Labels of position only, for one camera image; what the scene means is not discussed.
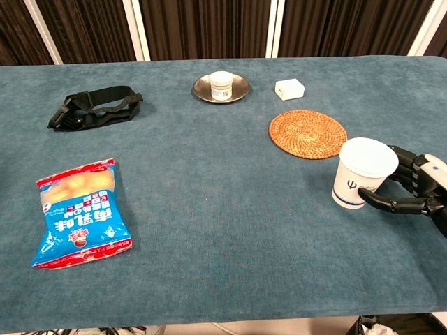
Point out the white partition frame post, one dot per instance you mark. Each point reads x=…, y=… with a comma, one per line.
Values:
x=43, y=31
x=274, y=28
x=426, y=29
x=137, y=29

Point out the dark pleated curtain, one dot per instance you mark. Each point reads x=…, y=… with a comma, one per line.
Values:
x=206, y=28

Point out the white paper cup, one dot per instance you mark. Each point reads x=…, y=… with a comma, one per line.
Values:
x=359, y=174

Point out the round metal plate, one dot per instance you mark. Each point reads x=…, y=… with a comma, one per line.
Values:
x=241, y=87

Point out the teal table cloth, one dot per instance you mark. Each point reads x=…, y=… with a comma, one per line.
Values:
x=216, y=209

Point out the black bin with white trash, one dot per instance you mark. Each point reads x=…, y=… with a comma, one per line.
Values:
x=391, y=326

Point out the white rectangular charger block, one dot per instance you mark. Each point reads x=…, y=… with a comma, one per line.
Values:
x=289, y=90

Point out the orange woven round coaster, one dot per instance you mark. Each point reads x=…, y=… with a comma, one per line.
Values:
x=307, y=134

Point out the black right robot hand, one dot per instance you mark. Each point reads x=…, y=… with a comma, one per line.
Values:
x=412, y=181

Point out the blue red snack bag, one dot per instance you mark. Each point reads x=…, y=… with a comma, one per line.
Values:
x=80, y=216

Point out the small white jar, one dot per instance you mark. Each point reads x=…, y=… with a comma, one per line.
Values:
x=220, y=86

